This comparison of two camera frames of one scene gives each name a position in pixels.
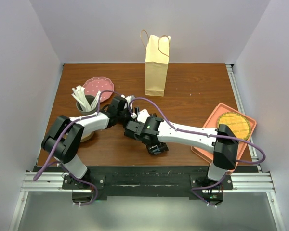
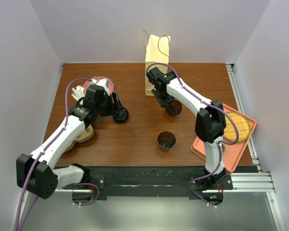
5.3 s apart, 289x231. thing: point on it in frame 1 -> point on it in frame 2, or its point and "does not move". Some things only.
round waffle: x=238 y=122 does not move
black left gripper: x=127 y=109 -> x=114 y=107
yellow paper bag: x=156 y=63 does not move
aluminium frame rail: x=241 y=182 does not move
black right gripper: x=156 y=143 -> x=163 y=102
